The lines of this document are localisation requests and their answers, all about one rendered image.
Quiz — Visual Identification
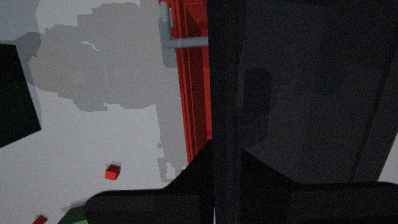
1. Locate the green rectangular block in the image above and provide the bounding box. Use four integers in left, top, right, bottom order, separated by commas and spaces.
57, 205, 88, 224

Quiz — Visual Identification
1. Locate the red plastic tray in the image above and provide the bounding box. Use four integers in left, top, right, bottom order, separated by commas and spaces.
158, 0, 212, 165

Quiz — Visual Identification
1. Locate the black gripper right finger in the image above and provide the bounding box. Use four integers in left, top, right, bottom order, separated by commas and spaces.
239, 148, 398, 224

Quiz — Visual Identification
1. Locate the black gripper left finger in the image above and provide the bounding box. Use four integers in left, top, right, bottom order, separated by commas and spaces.
83, 139, 215, 224

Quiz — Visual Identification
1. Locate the small red block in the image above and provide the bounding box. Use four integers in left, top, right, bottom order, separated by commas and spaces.
105, 164, 121, 181
33, 215, 48, 224

